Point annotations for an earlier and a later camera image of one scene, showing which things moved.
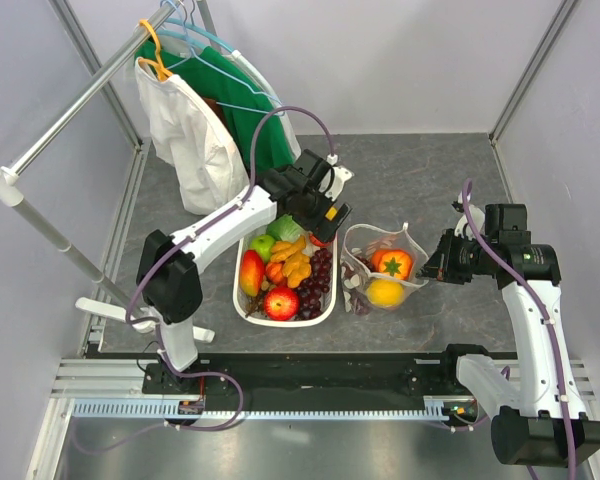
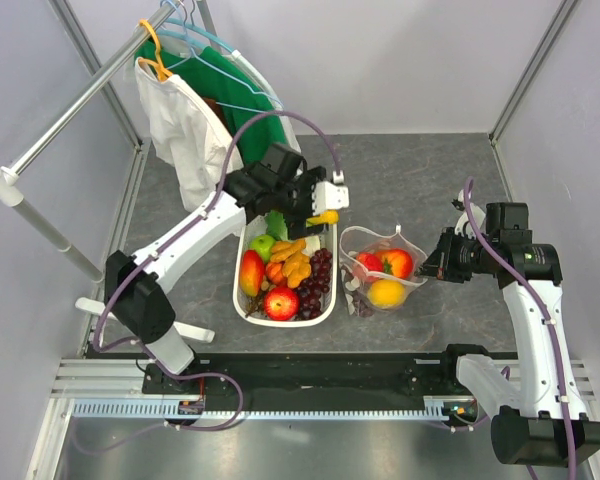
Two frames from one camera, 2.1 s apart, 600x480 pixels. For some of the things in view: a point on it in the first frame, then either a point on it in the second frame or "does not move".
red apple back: [318, 242] to [371, 262]
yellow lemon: [385, 293] does not move
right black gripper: [440, 265] does not move
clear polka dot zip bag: [379, 268] does not move
